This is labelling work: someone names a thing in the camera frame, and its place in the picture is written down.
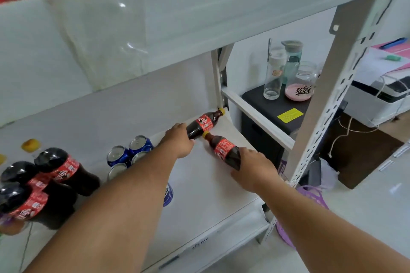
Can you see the person's left hand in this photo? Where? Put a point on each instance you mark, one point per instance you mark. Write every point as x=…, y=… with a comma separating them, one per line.
x=177, y=141

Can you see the person's right hand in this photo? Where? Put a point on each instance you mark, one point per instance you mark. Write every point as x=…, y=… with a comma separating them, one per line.
x=256, y=170

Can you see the cola bottle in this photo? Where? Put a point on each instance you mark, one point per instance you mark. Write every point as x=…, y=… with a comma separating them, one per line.
x=61, y=194
x=205, y=124
x=224, y=149
x=61, y=165
x=28, y=205

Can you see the blue Pepsi can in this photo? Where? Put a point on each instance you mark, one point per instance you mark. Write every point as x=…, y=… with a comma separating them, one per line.
x=138, y=156
x=141, y=143
x=168, y=194
x=116, y=170
x=117, y=154

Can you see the cola bottle front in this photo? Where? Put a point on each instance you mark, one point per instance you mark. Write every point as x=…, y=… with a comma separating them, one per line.
x=224, y=149
x=28, y=205

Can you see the white metal shelf rack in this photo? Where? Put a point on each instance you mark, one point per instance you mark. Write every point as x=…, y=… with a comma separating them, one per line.
x=198, y=192

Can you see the person's right forearm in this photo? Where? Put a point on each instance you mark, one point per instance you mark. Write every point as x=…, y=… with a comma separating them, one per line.
x=320, y=234

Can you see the person's left forearm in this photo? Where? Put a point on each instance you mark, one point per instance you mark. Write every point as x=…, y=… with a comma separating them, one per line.
x=112, y=212

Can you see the purple plastic basket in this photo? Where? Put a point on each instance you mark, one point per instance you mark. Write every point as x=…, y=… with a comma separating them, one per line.
x=315, y=197

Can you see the black cabinet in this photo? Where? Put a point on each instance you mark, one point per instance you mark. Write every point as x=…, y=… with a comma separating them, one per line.
x=275, y=112

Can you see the yellow sticker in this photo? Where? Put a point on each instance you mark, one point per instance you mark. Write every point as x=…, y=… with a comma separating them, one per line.
x=290, y=115

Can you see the white plastic bag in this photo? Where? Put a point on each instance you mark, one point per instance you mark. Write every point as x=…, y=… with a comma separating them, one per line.
x=328, y=173

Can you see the clear bottle white cap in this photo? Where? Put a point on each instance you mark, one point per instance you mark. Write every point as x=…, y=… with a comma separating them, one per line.
x=275, y=74

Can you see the brown wooden cabinet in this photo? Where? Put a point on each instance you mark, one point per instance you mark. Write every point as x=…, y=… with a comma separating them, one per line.
x=362, y=154

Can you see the teal bottle grey cap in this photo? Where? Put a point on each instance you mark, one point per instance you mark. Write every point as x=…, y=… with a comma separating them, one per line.
x=292, y=58

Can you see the white printer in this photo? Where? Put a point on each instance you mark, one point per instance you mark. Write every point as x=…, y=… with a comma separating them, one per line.
x=378, y=103

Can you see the pink papers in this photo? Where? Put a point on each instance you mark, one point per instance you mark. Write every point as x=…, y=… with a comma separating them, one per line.
x=378, y=65

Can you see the green eraser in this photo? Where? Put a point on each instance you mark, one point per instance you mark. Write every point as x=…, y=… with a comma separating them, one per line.
x=393, y=57

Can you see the blue pen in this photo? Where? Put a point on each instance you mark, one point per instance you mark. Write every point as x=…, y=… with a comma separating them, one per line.
x=392, y=43

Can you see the purple label coffee bottle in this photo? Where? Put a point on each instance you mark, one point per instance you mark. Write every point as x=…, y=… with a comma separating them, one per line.
x=9, y=226

